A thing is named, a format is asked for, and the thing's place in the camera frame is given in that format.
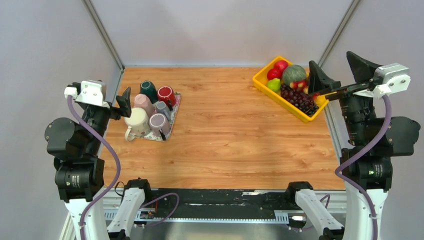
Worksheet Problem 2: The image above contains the cream floral mug green inside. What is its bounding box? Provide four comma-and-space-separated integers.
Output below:
124, 107, 151, 142

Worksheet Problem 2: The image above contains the right arm base link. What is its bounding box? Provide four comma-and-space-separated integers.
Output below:
286, 181, 345, 240

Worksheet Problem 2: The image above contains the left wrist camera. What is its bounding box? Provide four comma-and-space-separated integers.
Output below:
64, 79, 109, 108

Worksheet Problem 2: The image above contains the red mug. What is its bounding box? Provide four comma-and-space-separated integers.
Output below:
156, 86, 177, 107

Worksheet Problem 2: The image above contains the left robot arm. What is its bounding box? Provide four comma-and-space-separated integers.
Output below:
44, 80, 131, 240

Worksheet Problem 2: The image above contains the red cherry cluster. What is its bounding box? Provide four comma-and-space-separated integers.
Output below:
289, 80, 309, 94

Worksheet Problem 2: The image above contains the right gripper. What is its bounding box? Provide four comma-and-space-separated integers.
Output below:
307, 49, 383, 144

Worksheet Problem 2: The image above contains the red apple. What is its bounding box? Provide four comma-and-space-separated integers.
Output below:
266, 68, 282, 81
273, 60, 289, 73

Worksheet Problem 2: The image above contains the mauve mug black handle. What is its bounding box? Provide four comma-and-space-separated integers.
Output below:
148, 113, 172, 141

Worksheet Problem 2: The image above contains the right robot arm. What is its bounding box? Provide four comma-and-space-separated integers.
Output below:
285, 51, 421, 240

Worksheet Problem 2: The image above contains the dark green mug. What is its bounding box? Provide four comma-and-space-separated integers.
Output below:
139, 80, 158, 104

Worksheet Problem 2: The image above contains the floral serving tray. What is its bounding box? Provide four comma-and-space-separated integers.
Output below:
136, 92, 182, 142

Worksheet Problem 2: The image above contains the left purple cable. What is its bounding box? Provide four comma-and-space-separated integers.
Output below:
67, 95, 121, 240

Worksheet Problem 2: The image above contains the left arm base link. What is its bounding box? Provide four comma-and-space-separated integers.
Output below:
107, 178, 151, 240

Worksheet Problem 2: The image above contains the yellow plastic bin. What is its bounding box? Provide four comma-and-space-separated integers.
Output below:
252, 56, 329, 123

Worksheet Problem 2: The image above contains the red apple upper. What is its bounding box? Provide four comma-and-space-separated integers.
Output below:
273, 60, 289, 73

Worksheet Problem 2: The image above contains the dark purple grape bunch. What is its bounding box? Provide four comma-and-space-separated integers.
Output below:
280, 84, 319, 117

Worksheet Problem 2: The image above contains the green melon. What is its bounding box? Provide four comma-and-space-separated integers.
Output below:
282, 64, 307, 85

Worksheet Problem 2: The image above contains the grey blue mug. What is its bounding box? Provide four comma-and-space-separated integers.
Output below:
156, 101, 172, 122

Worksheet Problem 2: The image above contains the green pear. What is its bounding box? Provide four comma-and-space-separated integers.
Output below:
266, 78, 281, 93

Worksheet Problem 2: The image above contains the red apple lower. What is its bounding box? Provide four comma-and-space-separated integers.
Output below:
266, 68, 282, 81

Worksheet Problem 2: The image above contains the pink faceted mug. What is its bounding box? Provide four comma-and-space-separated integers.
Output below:
134, 93, 155, 118

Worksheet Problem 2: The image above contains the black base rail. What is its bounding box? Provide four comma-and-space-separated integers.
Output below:
144, 188, 301, 220

